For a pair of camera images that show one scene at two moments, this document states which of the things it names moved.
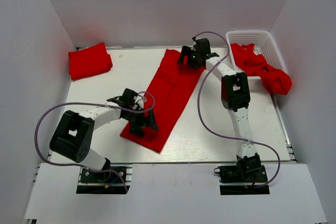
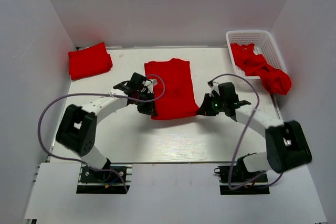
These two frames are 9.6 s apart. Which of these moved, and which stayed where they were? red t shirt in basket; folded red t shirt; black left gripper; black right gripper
Moved: black left gripper; black right gripper
Stayed: folded red t shirt; red t shirt in basket
